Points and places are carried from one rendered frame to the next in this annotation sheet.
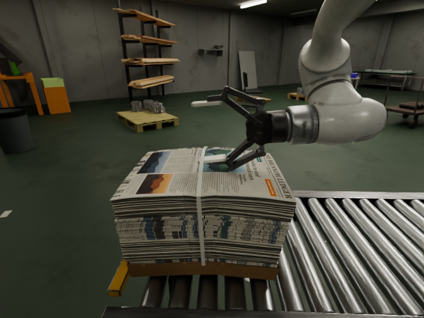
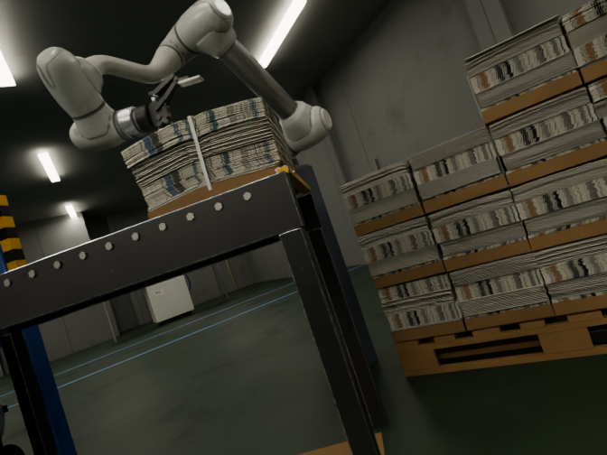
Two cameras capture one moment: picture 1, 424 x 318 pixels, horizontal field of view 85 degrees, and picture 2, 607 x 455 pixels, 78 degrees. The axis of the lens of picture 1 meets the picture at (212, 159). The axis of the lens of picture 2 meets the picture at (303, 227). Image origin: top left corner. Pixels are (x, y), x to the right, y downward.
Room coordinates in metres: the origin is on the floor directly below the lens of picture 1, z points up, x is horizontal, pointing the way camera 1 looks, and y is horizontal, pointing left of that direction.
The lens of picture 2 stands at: (1.60, 0.28, 0.64)
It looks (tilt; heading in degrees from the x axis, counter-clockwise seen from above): 3 degrees up; 185
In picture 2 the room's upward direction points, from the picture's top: 19 degrees counter-clockwise
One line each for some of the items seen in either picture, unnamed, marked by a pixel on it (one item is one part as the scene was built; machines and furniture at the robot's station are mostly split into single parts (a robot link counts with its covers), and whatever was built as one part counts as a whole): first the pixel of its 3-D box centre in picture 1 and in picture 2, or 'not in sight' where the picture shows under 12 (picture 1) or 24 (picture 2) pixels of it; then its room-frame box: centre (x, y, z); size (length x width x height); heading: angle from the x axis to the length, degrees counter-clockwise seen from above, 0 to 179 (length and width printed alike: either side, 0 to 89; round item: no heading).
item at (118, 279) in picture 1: (142, 228); (297, 182); (0.57, 0.22, 0.81); 0.43 x 0.03 x 0.02; 178
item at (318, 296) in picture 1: (295, 243); not in sight; (0.55, -0.26, 0.77); 0.47 x 0.05 x 0.05; 178
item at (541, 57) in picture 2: not in sight; (518, 86); (0.14, 1.08, 0.95); 0.38 x 0.29 x 0.23; 156
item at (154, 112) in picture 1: (145, 113); not in sight; (5.02, 1.45, 0.19); 1.36 x 0.96 x 0.38; 34
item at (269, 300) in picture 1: (252, 243); not in sight; (0.55, -0.13, 0.77); 0.47 x 0.05 x 0.05; 178
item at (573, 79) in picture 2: not in sight; (526, 107); (0.14, 1.08, 0.86); 0.38 x 0.29 x 0.04; 156
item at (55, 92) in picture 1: (27, 69); not in sight; (6.33, 4.71, 1.03); 1.63 x 1.42 x 2.06; 33
